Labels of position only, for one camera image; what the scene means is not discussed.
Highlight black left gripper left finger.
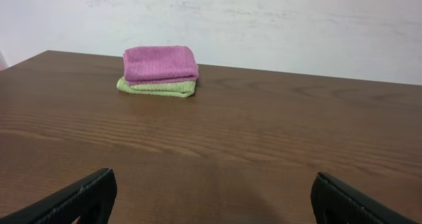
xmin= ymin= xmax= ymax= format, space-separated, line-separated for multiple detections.
xmin=1 ymin=168 xmax=117 ymax=224

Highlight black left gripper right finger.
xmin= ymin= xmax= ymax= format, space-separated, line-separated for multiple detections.
xmin=311 ymin=172 xmax=417 ymax=224

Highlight folded green cloth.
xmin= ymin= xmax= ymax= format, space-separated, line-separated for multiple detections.
xmin=116 ymin=77 xmax=196 ymax=98

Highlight folded pink cloth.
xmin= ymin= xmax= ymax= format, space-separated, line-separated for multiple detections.
xmin=123 ymin=45 xmax=199 ymax=85

